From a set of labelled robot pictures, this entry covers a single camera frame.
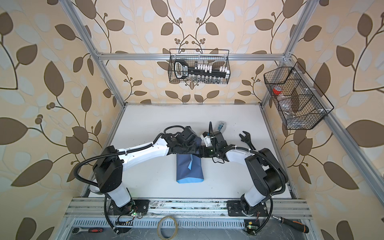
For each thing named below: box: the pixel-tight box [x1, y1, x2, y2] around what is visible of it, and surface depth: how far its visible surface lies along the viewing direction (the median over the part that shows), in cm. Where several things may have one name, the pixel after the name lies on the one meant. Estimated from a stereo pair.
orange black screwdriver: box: [272, 215, 309, 233], surface depth 70 cm
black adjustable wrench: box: [239, 131, 256, 151], surface depth 101 cm
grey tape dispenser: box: [216, 121, 227, 134], surface depth 104 cm
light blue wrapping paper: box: [176, 136, 204, 184], surface depth 82 cm
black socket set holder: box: [174, 60, 227, 80], surface depth 86 cm
